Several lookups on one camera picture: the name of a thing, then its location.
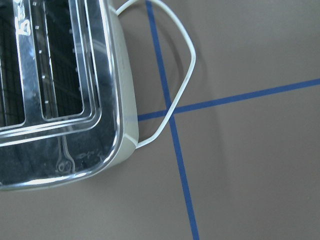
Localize white chrome toaster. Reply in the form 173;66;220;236
0;0;139;191

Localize white toaster power cord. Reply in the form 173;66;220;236
115;0;197;150

